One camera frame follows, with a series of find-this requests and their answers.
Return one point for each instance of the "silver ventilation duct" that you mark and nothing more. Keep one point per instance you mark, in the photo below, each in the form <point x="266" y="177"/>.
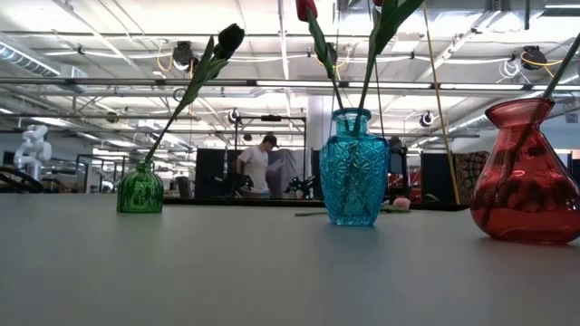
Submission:
<point x="27" y="59"/>

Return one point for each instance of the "small black robot arm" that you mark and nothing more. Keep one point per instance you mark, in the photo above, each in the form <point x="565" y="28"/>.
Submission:
<point x="299" y="185"/>

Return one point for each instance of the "blue patterned glass vase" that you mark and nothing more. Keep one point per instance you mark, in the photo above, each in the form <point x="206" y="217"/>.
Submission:
<point x="353" y="181"/>

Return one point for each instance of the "ceiling light strip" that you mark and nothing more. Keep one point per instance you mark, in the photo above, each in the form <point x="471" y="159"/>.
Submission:
<point x="294" y="83"/>
<point x="480" y="86"/>
<point x="399" y="85"/>

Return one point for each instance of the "person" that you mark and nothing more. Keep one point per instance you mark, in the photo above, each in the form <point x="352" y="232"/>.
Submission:
<point x="256" y="167"/>

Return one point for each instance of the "red glass vase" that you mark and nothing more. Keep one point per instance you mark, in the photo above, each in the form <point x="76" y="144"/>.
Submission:
<point x="521" y="190"/>

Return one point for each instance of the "patterned hanging cloth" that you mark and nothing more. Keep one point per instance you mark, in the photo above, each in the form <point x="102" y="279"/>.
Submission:
<point x="469" y="172"/>

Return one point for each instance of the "black curtain panel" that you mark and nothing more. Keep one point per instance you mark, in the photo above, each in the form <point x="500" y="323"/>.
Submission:
<point x="210" y="172"/>
<point x="436" y="176"/>

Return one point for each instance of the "grey curtain panel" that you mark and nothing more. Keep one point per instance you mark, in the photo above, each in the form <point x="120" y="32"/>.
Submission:
<point x="293" y="158"/>

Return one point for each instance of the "black metal workstation frame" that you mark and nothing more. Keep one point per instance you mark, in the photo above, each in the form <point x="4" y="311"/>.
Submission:
<point x="271" y="118"/>

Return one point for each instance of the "black artificial tulip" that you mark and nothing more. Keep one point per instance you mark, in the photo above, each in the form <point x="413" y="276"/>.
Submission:
<point x="231" y="38"/>

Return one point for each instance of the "green glass vase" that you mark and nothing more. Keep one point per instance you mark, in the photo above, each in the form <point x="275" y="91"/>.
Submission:
<point x="140" y="192"/>

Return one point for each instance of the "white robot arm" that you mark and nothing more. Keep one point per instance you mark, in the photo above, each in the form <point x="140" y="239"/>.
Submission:
<point x="31" y="151"/>

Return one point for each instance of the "black table frame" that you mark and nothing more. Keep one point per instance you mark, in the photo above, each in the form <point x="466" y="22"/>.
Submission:
<point x="281" y="203"/>

